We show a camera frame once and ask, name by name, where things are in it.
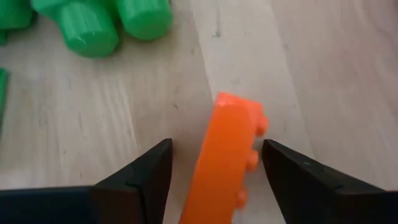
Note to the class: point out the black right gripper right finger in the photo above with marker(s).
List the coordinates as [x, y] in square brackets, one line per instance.
[311, 199]

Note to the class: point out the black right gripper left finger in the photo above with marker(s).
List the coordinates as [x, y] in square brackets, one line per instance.
[133, 193]

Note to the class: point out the orange toy brick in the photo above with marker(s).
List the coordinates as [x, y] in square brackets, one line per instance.
[224, 161]

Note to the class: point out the green toy brick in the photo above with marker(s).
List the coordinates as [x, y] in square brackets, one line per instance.
[2, 93]
[87, 28]
[12, 15]

